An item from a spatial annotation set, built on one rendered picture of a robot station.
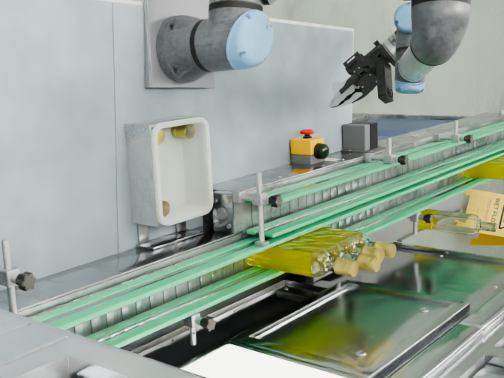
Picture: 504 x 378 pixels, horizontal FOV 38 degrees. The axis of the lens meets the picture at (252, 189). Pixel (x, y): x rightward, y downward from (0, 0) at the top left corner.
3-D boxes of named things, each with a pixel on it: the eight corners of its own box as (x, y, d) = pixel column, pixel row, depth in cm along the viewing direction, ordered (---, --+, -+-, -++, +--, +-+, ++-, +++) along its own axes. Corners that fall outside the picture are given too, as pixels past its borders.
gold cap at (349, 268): (333, 275, 160) (350, 278, 157) (333, 259, 160) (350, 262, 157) (341, 271, 163) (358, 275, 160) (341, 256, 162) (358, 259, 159)
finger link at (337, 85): (323, 96, 205) (349, 74, 203) (332, 109, 202) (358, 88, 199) (318, 91, 203) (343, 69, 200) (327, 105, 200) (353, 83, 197)
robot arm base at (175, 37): (152, 15, 160) (185, 8, 154) (199, 16, 171) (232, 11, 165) (159, 84, 162) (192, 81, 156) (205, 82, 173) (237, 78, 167)
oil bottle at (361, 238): (289, 248, 187) (361, 261, 174) (288, 227, 186) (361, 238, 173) (301, 244, 192) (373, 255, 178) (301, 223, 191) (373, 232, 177)
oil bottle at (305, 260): (246, 265, 174) (322, 280, 161) (245, 242, 173) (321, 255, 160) (261, 259, 179) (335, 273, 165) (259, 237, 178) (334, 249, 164)
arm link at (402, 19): (422, 43, 178) (430, 53, 189) (424, -2, 179) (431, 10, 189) (391, 46, 181) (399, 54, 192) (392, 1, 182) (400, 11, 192)
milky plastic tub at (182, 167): (133, 223, 162) (160, 229, 156) (124, 123, 157) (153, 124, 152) (187, 208, 175) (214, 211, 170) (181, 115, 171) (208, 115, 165)
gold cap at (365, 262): (355, 271, 163) (373, 274, 160) (355, 256, 162) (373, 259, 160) (364, 267, 166) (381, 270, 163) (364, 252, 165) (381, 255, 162)
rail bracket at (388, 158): (361, 163, 213) (403, 166, 205) (361, 137, 212) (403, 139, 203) (368, 160, 216) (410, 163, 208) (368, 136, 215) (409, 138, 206)
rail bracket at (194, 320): (160, 339, 154) (206, 353, 146) (157, 308, 153) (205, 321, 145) (173, 333, 157) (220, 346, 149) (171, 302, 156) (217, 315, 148)
